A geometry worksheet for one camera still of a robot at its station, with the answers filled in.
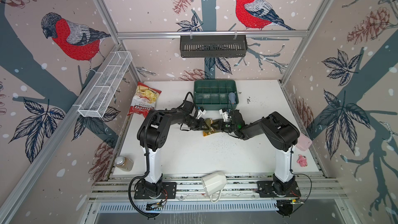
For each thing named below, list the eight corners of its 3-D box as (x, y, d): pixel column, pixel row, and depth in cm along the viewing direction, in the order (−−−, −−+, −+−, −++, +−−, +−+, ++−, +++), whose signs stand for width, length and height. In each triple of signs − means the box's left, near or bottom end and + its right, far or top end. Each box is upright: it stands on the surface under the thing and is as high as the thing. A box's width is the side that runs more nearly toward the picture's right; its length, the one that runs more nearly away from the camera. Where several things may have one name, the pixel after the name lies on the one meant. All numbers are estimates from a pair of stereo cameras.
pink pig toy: (296, 164, 83) (298, 162, 81) (296, 155, 87) (299, 153, 84) (304, 167, 82) (307, 166, 80) (304, 158, 85) (307, 156, 83)
